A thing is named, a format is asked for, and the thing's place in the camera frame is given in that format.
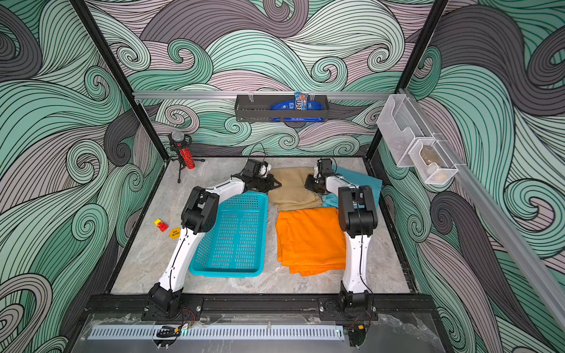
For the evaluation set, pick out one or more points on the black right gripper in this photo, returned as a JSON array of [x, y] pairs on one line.
[[313, 184]]

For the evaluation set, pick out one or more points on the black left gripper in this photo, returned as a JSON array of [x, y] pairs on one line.
[[272, 182]]

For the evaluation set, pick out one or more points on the teal cloth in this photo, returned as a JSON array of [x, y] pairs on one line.
[[359, 179]]

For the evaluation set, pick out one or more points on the khaki pants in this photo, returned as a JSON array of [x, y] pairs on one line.
[[292, 194]]

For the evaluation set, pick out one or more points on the orange cloth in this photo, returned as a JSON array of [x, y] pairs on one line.
[[310, 241]]

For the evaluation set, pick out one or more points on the teal plastic basket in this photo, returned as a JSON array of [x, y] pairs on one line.
[[235, 247]]

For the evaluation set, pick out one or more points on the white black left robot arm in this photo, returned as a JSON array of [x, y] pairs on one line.
[[198, 217]]

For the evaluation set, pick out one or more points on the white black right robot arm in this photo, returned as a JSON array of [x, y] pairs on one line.
[[357, 218]]

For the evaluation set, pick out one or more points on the blue snack package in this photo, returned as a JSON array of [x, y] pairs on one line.
[[300, 102]]

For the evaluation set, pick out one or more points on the black microphone tripod stand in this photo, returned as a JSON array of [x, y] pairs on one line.
[[181, 167]]

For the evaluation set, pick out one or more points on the red glitter microphone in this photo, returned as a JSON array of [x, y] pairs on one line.
[[180, 144]]

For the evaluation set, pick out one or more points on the yellow round token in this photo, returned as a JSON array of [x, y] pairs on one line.
[[175, 233]]

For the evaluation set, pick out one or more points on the red yellow toy block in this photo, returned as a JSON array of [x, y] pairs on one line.
[[162, 226]]

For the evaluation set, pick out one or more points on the small clear plastic bin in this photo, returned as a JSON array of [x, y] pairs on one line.
[[432, 163]]

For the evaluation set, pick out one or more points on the black wall shelf tray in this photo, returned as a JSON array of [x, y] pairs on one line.
[[257, 110]]

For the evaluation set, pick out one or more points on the clear plastic wall bin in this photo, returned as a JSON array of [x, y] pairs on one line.
[[399, 128]]

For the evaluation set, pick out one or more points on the black corner frame post left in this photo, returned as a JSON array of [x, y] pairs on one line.
[[84, 14]]

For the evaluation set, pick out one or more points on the black corner frame post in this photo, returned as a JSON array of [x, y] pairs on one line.
[[419, 21], [84, 14]]

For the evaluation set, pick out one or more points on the aluminium rail back wall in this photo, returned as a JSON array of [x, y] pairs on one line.
[[224, 95]]

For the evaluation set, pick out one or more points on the aluminium rail wall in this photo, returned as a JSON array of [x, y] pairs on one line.
[[538, 275], [224, 95]]

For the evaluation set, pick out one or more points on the white slotted cable duct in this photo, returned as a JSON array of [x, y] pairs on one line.
[[220, 332]]

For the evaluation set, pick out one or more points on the black corner frame post right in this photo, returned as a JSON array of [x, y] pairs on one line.
[[419, 21]]

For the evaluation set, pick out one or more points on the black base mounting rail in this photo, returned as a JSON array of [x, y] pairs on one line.
[[326, 307]]

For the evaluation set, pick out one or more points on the aluminium rail right wall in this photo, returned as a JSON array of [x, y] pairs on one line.
[[538, 275]]

